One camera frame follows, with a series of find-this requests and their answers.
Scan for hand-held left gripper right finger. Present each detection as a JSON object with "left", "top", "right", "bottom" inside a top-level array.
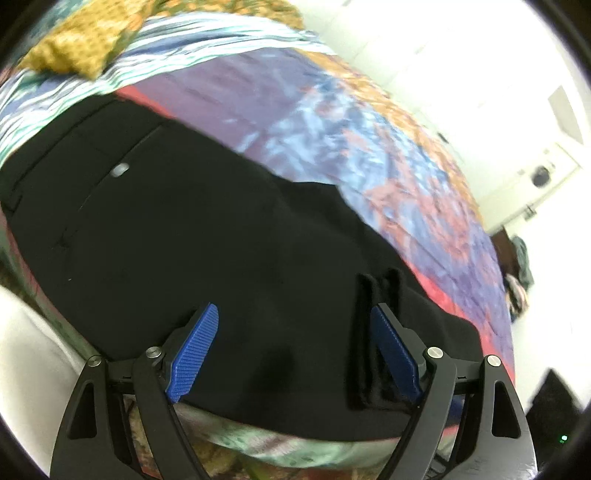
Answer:
[{"left": 369, "top": 302, "right": 539, "bottom": 480}]

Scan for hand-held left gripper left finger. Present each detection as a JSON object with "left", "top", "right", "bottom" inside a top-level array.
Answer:
[{"left": 50, "top": 302, "right": 220, "bottom": 480}]

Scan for black pants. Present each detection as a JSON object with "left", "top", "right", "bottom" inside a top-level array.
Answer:
[{"left": 0, "top": 92, "right": 485, "bottom": 440}]

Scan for pile of mixed clothes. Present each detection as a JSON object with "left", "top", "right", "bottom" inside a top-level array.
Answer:
[{"left": 503, "top": 272, "right": 532, "bottom": 320}]

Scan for grey clothes heap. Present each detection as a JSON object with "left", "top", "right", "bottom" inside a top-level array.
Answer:
[{"left": 512, "top": 235, "right": 536, "bottom": 289}]

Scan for colourful striped floral quilt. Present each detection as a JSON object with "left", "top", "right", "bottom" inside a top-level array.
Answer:
[{"left": 0, "top": 45, "right": 518, "bottom": 480}]

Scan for white door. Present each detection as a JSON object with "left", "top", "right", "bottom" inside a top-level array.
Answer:
[{"left": 480, "top": 138, "right": 583, "bottom": 232}]

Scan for blue white striped bed sheet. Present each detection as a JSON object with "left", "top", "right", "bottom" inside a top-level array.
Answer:
[{"left": 0, "top": 11, "right": 334, "bottom": 160}]

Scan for yellow dotted pillow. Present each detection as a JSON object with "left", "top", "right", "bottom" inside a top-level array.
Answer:
[{"left": 21, "top": 0, "right": 155, "bottom": 78}]

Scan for yellow green floral blanket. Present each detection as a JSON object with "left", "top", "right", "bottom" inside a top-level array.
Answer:
[{"left": 154, "top": 0, "right": 303, "bottom": 31}]

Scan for white wall plate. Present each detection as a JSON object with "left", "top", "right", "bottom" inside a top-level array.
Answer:
[{"left": 547, "top": 85, "right": 585, "bottom": 145}]

